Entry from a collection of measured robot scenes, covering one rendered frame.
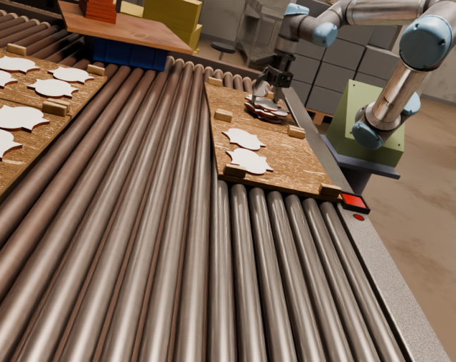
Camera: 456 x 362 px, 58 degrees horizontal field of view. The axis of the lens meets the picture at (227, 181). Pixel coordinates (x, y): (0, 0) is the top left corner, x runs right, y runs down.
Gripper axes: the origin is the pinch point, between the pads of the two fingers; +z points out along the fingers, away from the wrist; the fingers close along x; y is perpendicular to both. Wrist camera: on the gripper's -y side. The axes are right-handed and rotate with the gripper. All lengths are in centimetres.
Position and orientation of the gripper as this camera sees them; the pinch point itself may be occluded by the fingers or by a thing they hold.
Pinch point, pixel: (263, 102)
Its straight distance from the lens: 159.2
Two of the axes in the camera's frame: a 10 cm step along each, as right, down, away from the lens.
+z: -2.7, 8.5, 4.6
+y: 4.9, 5.3, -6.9
